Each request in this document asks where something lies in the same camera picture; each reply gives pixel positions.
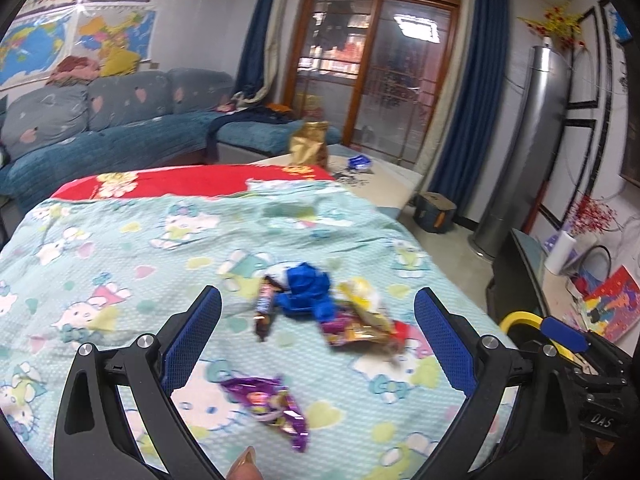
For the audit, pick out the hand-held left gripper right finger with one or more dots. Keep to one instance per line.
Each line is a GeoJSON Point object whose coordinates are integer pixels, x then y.
{"type": "Point", "coordinates": [445, 345]}

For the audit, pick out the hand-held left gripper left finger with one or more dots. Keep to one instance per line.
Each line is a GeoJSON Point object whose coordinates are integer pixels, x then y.
{"type": "Point", "coordinates": [192, 340]}

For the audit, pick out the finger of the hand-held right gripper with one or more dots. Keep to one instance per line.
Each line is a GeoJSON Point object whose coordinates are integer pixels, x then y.
{"type": "Point", "coordinates": [565, 335]}

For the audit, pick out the yellow rimmed trash bin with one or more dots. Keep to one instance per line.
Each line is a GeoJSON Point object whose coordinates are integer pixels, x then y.
{"type": "Point", "coordinates": [520, 316]}

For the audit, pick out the dark candy bar wrapper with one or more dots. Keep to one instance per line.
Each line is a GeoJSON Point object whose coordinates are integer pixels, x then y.
{"type": "Point", "coordinates": [265, 310]}

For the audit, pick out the yellow purple snack bag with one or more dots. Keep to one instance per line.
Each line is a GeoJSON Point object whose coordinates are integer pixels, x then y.
{"type": "Point", "coordinates": [360, 330]}

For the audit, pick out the purple snack wrapper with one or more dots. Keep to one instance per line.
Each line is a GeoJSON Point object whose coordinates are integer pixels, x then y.
{"type": "Point", "coordinates": [270, 400]}

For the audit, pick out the blue plastic bag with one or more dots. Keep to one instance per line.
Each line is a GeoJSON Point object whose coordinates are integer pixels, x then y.
{"type": "Point", "coordinates": [302, 290]}

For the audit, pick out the person's left hand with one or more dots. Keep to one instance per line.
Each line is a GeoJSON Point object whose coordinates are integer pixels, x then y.
{"type": "Point", "coordinates": [245, 467]}

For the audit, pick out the colourful figure painting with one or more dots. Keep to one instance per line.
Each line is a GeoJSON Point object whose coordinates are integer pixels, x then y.
{"type": "Point", "coordinates": [620, 300]}

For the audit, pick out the white ribbed vase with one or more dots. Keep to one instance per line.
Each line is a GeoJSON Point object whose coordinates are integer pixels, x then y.
{"type": "Point", "coordinates": [559, 255]}

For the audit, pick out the television cabinet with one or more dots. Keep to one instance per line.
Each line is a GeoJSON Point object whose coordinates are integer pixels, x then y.
{"type": "Point", "coordinates": [520, 260]}

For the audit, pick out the black hoop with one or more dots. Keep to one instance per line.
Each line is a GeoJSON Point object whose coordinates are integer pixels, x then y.
{"type": "Point", "coordinates": [597, 247]}

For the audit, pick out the cartoon cat printed blanket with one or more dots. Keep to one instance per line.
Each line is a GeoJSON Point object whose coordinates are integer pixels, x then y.
{"type": "Point", "coordinates": [150, 240]}

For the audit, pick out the dark storage stool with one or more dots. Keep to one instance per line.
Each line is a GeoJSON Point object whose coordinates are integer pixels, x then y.
{"type": "Point", "coordinates": [435, 212]}

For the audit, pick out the red blanket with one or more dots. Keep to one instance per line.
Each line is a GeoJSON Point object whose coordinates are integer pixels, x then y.
{"type": "Point", "coordinates": [200, 180]}

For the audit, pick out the grey coffee table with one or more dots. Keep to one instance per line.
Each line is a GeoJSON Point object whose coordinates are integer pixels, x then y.
{"type": "Point", "coordinates": [380, 185]}

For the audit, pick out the grey tower air conditioner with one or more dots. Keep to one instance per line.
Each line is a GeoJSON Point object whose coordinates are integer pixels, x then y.
{"type": "Point", "coordinates": [530, 150]}

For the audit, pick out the beige curtain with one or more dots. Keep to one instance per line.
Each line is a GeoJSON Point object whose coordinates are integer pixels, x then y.
{"type": "Point", "coordinates": [432, 155]}
{"type": "Point", "coordinates": [280, 50]}

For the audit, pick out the blue foil wrapper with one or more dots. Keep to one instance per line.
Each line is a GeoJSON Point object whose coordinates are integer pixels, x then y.
{"type": "Point", "coordinates": [360, 162]}

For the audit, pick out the blue grey sofa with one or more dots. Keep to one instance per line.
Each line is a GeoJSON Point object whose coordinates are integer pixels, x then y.
{"type": "Point", "coordinates": [125, 130]}

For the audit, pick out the gold paper bag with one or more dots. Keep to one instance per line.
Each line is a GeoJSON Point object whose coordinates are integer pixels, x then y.
{"type": "Point", "coordinates": [310, 145]}

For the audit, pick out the dark clothes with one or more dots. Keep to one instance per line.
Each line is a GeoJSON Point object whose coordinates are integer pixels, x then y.
{"type": "Point", "coordinates": [265, 115]}

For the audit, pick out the blue curtain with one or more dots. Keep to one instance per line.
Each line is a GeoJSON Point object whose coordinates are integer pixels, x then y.
{"type": "Point", "coordinates": [260, 30]}
{"type": "Point", "coordinates": [475, 85]}

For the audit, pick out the yellow cardboard box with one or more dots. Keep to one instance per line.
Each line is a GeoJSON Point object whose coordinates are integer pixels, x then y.
{"type": "Point", "coordinates": [310, 105]}

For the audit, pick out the yellow pillow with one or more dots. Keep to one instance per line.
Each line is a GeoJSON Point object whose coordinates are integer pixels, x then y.
{"type": "Point", "coordinates": [120, 62]}

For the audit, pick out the wooden framed glass sliding door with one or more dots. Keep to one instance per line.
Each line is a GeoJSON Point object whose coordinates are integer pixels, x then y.
{"type": "Point", "coordinates": [380, 60]}

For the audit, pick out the pile of pink red clothes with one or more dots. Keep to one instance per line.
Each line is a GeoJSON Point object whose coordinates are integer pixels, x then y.
{"type": "Point", "coordinates": [75, 67]}

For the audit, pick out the yellow red artificial flowers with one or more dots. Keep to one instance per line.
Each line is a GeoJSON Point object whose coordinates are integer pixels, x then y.
{"type": "Point", "coordinates": [555, 22]}

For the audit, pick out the wall mounted television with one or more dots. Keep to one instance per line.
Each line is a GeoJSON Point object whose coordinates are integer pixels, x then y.
{"type": "Point", "coordinates": [631, 155]}

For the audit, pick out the blue floral wall picture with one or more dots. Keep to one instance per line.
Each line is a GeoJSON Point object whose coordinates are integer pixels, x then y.
{"type": "Point", "coordinates": [617, 25]}

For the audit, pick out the country map wall poster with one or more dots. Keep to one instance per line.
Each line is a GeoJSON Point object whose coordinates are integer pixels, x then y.
{"type": "Point", "coordinates": [120, 25]}

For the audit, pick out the world map wall poster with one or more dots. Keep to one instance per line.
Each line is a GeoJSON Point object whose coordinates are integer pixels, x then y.
{"type": "Point", "coordinates": [35, 45]}

